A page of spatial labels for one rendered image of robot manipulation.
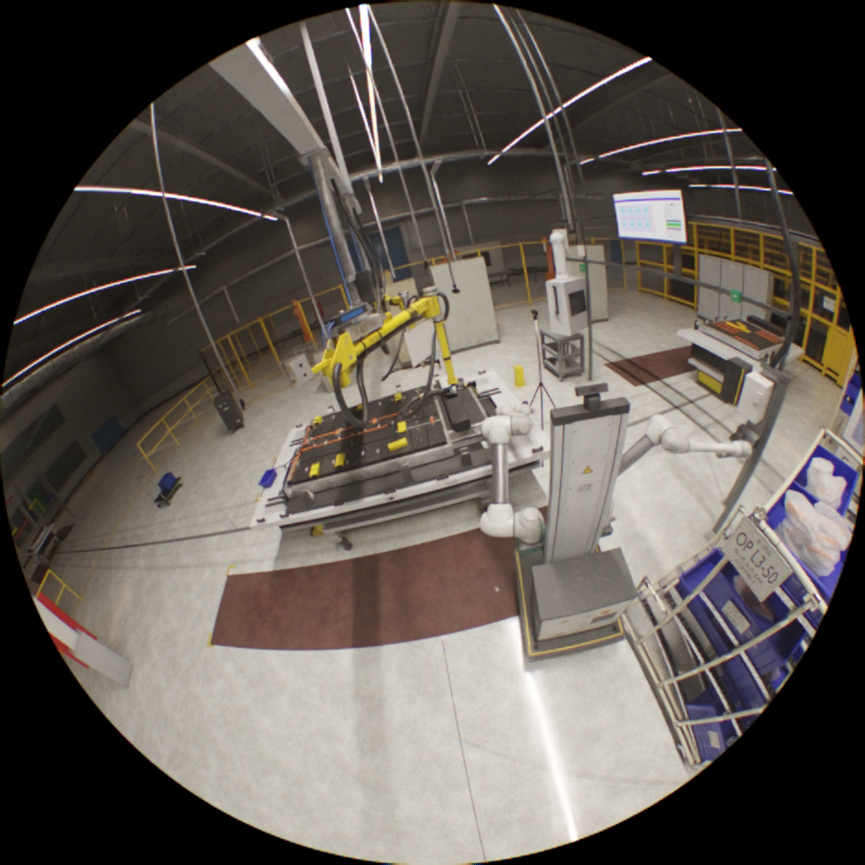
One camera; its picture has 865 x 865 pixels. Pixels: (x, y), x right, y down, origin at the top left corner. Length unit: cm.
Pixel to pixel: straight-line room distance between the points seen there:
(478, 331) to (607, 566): 608
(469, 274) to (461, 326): 124
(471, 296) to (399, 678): 670
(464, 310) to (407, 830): 787
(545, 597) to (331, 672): 192
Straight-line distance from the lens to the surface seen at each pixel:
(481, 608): 259
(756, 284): 942
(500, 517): 182
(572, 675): 247
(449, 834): 267
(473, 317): 696
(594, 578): 178
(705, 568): 219
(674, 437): 189
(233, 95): 1146
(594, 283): 831
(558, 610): 168
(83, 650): 503
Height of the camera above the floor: 242
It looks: 34 degrees down
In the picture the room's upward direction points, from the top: 16 degrees counter-clockwise
